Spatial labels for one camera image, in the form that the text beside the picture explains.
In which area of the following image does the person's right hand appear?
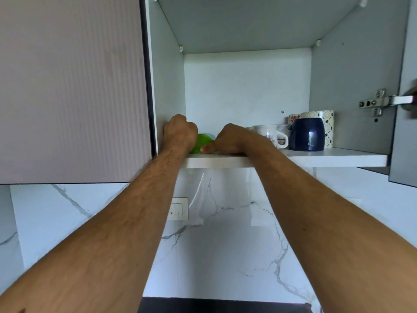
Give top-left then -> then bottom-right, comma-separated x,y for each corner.
200,123 -> 263,156

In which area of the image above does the person's left hand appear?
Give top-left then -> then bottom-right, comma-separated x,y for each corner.
162,114 -> 199,156

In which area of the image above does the green plastic container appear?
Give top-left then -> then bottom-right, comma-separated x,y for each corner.
190,133 -> 216,154

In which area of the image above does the person's right forearm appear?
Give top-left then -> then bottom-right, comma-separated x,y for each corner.
244,132 -> 417,313

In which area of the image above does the person's left forearm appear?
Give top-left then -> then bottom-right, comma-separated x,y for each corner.
0,148 -> 193,313

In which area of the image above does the white floral cup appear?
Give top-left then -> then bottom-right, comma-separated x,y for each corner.
250,124 -> 290,150

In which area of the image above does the navy blue mug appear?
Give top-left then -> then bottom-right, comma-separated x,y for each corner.
288,118 -> 326,152

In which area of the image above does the white cabinet shelf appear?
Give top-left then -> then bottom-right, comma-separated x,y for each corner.
177,147 -> 390,169

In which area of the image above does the white patterned mug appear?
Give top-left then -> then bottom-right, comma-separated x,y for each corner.
300,110 -> 335,149

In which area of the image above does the ribbed pale cabinet door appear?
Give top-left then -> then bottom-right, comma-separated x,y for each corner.
0,0 -> 154,185

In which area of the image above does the black appliance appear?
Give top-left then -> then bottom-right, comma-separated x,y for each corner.
137,297 -> 315,313

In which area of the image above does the metal cabinet hinge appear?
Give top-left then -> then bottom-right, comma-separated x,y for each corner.
358,89 -> 417,120

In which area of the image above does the grey open cabinet door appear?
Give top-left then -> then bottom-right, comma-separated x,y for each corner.
389,0 -> 417,188

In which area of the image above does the white wall switch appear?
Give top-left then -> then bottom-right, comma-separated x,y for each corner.
167,197 -> 189,221

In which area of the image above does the grey wall cabinet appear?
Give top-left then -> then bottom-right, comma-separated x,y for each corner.
140,0 -> 417,188

